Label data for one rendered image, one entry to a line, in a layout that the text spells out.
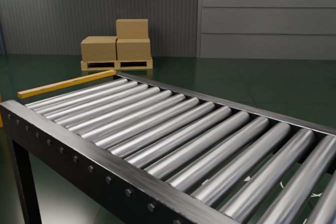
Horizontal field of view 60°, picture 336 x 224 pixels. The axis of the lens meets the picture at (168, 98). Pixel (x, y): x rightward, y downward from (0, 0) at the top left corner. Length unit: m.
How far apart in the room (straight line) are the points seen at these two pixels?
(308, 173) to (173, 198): 0.30
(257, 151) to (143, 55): 3.98
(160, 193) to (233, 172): 0.17
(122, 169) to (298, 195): 0.36
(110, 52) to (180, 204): 4.17
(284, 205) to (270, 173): 0.10
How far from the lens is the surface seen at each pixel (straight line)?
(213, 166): 0.70
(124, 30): 4.93
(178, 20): 5.43
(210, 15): 5.37
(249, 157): 0.72
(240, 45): 5.50
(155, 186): 0.60
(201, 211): 0.55
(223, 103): 1.03
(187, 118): 0.91
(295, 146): 0.81
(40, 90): 1.19
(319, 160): 0.77
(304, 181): 0.68
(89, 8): 5.73
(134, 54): 4.62
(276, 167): 0.70
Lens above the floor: 1.17
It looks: 20 degrees down
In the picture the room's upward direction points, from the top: straight up
